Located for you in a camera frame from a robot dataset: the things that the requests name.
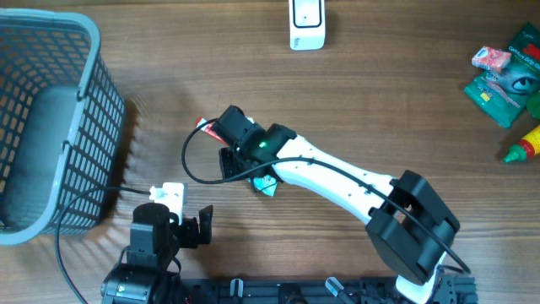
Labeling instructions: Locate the teal tissue packet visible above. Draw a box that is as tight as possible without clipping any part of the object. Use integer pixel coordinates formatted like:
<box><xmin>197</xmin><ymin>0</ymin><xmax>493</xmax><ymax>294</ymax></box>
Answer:
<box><xmin>249</xmin><ymin>176</ymin><xmax>278</xmax><ymax>197</ymax></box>

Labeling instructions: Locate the red stick packet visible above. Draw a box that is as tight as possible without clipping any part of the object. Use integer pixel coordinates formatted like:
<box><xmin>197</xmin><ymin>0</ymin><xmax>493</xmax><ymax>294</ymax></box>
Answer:
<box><xmin>196</xmin><ymin>117</ymin><xmax>228</xmax><ymax>146</ymax></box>

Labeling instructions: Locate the red white snack packet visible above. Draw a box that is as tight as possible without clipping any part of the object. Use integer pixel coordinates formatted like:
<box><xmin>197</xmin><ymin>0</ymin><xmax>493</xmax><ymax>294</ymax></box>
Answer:
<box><xmin>471</xmin><ymin>46</ymin><xmax>512</xmax><ymax>73</ymax></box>

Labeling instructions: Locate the dark green box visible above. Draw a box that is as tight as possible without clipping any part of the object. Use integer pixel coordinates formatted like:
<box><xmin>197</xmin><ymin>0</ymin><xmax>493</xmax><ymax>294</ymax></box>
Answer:
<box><xmin>464</xmin><ymin>22</ymin><xmax>539</xmax><ymax>128</ymax></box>

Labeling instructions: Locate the red sauce bottle green cap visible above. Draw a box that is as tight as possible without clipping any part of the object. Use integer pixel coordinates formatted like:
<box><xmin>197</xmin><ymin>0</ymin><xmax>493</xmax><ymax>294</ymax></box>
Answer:
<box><xmin>503</xmin><ymin>126</ymin><xmax>540</xmax><ymax>163</ymax></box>

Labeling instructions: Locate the clear jar green lid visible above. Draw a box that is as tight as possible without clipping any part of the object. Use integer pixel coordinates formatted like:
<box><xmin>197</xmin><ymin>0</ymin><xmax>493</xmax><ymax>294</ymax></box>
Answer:
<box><xmin>526</xmin><ymin>92</ymin><xmax>540</xmax><ymax>120</ymax></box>

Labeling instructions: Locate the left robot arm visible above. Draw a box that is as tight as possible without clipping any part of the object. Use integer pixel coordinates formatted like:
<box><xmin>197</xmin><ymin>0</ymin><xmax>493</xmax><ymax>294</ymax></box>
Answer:
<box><xmin>100</xmin><ymin>203</ymin><xmax>213</xmax><ymax>304</ymax></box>

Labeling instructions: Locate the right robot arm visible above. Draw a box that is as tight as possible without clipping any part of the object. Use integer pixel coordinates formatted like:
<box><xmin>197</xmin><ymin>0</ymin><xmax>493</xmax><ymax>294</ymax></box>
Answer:
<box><xmin>210</xmin><ymin>106</ymin><xmax>460</xmax><ymax>303</ymax></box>

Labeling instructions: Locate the white barcode scanner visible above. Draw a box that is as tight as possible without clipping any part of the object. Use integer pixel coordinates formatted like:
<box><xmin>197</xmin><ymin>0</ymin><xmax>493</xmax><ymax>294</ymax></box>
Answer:
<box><xmin>289</xmin><ymin>0</ymin><xmax>326</xmax><ymax>51</ymax></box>

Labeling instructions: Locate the grey plastic shopping basket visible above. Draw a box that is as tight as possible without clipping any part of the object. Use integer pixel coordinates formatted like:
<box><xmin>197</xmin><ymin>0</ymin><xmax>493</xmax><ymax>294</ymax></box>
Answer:
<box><xmin>1</xmin><ymin>8</ymin><xmax>127</xmax><ymax>246</ymax></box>

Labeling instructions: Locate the black left camera cable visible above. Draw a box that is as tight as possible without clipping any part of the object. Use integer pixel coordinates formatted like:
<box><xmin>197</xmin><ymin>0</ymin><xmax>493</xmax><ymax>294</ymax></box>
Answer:
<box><xmin>53</xmin><ymin>185</ymin><xmax>152</xmax><ymax>304</ymax></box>

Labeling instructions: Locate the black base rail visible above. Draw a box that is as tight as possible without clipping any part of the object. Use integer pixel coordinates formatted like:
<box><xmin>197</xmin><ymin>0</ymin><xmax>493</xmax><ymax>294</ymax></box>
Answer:
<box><xmin>180</xmin><ymin>274</ymin><xmax>479</xmax><ymax>304</ymax></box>

